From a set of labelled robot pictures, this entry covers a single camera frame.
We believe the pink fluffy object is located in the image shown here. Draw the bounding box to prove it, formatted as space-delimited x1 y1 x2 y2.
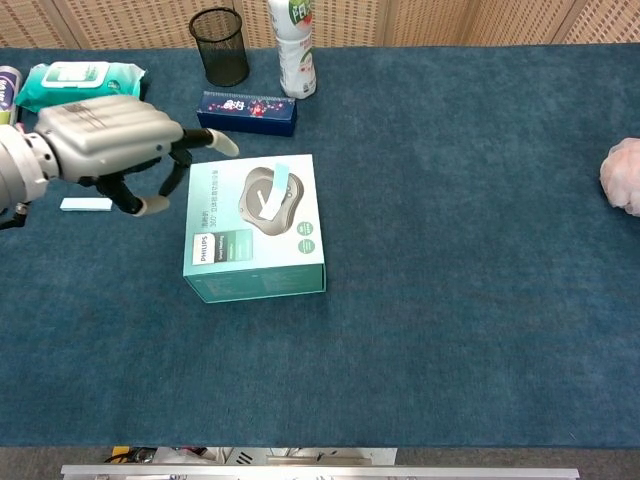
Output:
598 138 640 217

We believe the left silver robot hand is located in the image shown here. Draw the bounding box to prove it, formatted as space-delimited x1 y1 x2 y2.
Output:
33 94 240 217

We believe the dark blue long box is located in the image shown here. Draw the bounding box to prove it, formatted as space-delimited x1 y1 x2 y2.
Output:
195 90 298 138

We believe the white plastic drink bottle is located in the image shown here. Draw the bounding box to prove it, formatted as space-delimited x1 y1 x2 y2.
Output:
267 0 318 100

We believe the aluminium profile rail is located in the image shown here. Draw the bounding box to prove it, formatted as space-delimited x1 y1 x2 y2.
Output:
60 464 581 480

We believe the woven beige partition screen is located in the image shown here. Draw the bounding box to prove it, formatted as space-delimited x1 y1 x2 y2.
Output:
0 0 640 50

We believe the green wet wipes pack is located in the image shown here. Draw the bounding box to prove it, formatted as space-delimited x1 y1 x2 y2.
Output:
14 60 148 114

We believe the teal Philips speaker box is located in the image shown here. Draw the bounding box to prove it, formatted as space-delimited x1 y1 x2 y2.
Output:
181 153 328 304

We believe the small light blue strip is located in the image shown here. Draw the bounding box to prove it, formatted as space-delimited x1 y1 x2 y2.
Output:
258 162 292 222

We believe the white rectangular block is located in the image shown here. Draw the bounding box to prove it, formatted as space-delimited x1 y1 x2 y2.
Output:
59 197 113 213

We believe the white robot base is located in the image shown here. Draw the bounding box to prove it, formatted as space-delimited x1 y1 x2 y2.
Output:
152 446 399 466

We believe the black mesh pen holder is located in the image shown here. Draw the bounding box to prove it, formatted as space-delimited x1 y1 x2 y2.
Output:
188 6 251 87

